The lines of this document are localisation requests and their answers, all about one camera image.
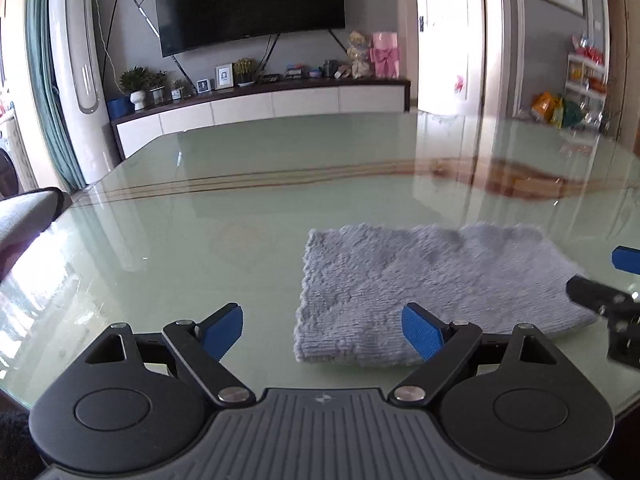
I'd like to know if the yellow flower plant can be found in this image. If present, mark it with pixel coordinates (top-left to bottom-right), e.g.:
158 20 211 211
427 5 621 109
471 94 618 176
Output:
233 58 259 86

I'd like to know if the green snack bag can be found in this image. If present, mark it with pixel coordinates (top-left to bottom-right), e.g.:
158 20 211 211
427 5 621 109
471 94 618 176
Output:
550 99 589 129

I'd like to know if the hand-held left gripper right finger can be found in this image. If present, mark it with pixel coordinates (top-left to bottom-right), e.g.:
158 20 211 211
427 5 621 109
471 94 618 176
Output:
388 302 559 408

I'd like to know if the potted plant in white pot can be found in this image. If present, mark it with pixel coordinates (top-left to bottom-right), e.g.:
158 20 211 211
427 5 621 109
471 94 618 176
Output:
119 65 151 111

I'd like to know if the grey fluffy towel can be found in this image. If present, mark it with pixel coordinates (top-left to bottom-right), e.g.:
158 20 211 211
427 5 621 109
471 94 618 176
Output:
292 222 600 367

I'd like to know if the washing machine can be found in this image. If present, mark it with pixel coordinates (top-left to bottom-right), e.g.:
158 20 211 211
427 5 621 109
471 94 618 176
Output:
0 110 41 199

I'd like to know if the grey chair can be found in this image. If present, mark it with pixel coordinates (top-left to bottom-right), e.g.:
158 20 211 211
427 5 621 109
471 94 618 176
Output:
0 187 74 282

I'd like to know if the white tower air conditioner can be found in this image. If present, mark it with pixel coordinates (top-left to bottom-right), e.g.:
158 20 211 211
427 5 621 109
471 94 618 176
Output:
46 0 119 186

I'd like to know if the white shelf rack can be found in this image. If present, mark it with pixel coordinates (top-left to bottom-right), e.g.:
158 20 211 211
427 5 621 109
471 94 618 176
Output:
565 35 612 132

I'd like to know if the white door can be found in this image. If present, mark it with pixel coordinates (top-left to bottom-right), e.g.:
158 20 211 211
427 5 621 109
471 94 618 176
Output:
414 0 489 116

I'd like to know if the potted plant in grey pot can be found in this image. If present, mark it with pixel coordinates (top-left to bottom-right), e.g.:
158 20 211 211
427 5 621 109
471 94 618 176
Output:
147 71 170 106

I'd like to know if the teal curtain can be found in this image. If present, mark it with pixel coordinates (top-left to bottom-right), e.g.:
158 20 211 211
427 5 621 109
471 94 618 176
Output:
25 0 87 194

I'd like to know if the black flat television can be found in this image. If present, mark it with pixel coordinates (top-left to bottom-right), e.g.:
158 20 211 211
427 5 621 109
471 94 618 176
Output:
152 0 347 58

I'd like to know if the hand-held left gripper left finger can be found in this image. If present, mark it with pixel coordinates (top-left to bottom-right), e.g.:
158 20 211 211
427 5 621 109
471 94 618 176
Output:
82 303 257 409

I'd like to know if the blonde doll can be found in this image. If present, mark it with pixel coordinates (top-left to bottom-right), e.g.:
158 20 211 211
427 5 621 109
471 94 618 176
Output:
346 30 374 79

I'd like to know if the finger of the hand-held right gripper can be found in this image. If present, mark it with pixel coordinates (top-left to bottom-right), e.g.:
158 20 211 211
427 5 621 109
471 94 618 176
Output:
566 274 640 367
611 245 640 277

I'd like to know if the orange snack bag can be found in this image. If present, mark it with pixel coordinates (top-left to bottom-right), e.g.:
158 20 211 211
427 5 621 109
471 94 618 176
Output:
531 91 561 124

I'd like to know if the white television cabinet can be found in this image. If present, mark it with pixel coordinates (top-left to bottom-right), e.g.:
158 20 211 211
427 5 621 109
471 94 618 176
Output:
110 77 412 161

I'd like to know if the pink gift box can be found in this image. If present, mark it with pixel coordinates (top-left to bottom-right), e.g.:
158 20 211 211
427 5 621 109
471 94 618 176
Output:
371 31 401 79

